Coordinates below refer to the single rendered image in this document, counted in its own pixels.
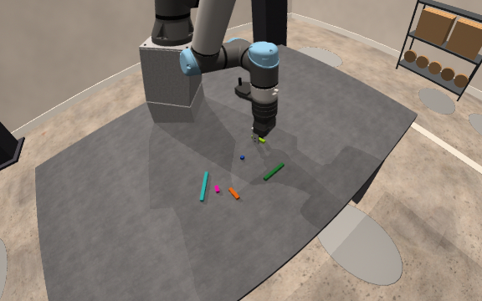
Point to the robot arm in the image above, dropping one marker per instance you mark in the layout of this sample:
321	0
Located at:
173	27

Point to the turquoise rod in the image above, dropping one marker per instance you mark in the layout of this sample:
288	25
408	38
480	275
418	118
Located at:
205	180

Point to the orange flat bar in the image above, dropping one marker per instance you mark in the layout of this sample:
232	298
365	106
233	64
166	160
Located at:
236	196

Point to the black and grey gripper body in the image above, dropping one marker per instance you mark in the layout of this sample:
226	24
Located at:
264	106

